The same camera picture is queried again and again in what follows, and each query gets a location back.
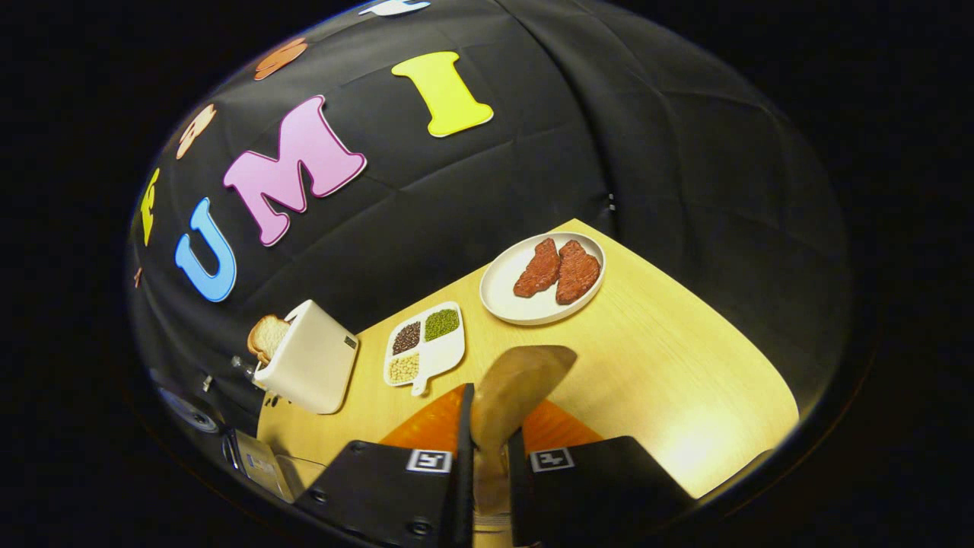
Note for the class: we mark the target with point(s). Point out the heap of dark beans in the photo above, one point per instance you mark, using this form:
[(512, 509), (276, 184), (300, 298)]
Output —
[(405, 338)]

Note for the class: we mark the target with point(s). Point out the white divided dish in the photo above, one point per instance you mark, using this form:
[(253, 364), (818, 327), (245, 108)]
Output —
[(437, 358)]

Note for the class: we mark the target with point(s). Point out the red meat piece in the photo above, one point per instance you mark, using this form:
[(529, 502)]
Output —
[(578, 272), (539, 268)]

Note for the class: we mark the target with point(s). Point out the black backdrop cloth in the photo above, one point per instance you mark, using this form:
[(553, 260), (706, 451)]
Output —
[(609, 114)]

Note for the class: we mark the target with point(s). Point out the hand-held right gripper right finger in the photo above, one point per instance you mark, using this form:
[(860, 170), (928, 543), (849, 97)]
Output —
[(517, 495)]

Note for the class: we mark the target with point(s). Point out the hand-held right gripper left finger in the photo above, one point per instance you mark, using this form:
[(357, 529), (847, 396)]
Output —
[(466, 487)]

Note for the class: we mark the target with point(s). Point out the wooden spoon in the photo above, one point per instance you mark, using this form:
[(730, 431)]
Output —
[(517, 380)]

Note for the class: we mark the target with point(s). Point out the clear plastic container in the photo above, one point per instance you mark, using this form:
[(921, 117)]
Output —
[(304, 472)]

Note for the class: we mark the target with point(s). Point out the heap of green beans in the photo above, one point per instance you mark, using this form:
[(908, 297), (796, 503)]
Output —
[(442, 324)]

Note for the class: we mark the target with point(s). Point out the bread slice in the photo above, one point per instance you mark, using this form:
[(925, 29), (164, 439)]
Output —
[(266, 335)]

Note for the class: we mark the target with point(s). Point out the round white plate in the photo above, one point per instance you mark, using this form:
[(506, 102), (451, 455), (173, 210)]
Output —
[(506, 293)]

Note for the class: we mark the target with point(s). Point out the dark grey rice cooker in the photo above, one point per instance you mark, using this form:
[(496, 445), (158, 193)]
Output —
[(259, 464)]

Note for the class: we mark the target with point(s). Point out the heap of pale soybeans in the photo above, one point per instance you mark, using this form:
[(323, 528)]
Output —
[(404, 368)]

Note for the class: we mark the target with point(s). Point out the white toaster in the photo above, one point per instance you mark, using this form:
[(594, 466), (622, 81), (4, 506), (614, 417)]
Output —
[(312, 358)]

